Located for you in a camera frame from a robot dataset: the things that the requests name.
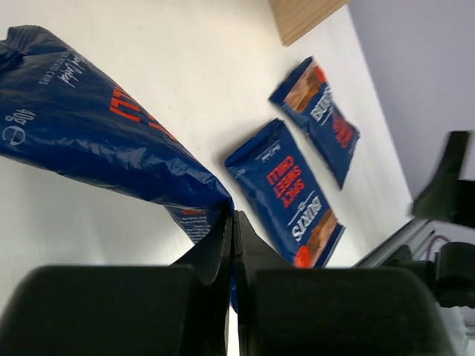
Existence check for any blue burts chips bag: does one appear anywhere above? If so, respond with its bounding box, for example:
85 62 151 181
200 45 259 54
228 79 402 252
225 119 344 268
0 24 238 312
269 56 360 188

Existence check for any wooden two-tier shelf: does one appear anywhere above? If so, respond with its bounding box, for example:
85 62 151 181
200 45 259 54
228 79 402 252
269 0 349 47

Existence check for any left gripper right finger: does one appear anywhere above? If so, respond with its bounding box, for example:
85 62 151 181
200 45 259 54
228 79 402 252
233 211 456 355

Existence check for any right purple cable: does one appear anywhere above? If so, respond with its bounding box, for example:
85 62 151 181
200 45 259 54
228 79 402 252
426 233 452 260

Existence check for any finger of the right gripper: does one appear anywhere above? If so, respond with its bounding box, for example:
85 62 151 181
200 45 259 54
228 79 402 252
411 131 474 225

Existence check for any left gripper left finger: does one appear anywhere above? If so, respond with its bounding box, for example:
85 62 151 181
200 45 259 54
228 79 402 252
1 211 233 355

